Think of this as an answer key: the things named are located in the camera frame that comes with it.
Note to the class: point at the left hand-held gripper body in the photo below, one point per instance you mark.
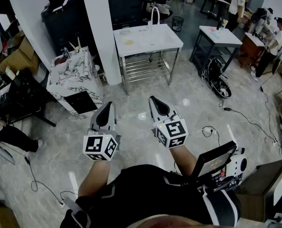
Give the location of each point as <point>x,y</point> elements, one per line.
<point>100,146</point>

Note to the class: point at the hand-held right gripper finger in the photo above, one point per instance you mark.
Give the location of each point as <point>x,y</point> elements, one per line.
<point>154,113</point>
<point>172,111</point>

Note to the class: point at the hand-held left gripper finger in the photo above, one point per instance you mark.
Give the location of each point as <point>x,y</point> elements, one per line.
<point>95,120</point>
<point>113,122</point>

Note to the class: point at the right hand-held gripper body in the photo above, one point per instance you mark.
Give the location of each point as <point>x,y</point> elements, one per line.
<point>174,132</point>

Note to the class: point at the person's right forearm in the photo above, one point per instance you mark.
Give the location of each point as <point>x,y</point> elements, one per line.
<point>182,159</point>

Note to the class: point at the person's left forearm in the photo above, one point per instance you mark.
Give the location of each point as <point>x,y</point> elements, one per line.
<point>95,177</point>

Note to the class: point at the marble pattern sink stand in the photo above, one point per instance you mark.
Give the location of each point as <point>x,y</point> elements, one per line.
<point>69,79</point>

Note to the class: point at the black monitor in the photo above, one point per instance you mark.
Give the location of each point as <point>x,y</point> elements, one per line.
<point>214,161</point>

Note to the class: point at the black backpack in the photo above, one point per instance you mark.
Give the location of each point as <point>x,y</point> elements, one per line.
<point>215,77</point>

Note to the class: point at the white power strip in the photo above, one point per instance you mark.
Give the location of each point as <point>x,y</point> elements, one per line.
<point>68,202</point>

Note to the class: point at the person's black clothing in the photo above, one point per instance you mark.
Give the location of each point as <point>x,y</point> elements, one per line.
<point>150,193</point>

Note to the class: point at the white sink table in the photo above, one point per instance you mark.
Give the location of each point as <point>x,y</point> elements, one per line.
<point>152,40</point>

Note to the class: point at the chrome faucet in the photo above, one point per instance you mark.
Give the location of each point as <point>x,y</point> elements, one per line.
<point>66,53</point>

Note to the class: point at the yellow sponge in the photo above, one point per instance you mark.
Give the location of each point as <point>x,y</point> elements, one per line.
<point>129,42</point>

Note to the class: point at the black desk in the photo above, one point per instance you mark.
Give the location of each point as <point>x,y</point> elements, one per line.
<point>22,96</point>

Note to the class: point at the pale soap dish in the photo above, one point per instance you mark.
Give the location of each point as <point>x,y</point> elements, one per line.
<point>124,32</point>

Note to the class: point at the white table with black legs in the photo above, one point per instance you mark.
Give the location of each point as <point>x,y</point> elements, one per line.
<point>222,35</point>

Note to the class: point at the black cabinet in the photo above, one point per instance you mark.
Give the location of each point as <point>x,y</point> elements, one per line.
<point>124,6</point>
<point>67,25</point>

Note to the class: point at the brown wooden cabinet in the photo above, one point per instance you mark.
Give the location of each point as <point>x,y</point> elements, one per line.
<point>250,49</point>

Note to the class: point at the large open cardboard box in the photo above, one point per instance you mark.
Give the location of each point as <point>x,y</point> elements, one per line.
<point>19,53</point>

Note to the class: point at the white curved faucet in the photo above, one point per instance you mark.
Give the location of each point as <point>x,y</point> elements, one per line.
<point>155,11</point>

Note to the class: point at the small cardboard box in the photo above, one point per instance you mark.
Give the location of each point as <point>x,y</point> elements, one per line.
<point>0,216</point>

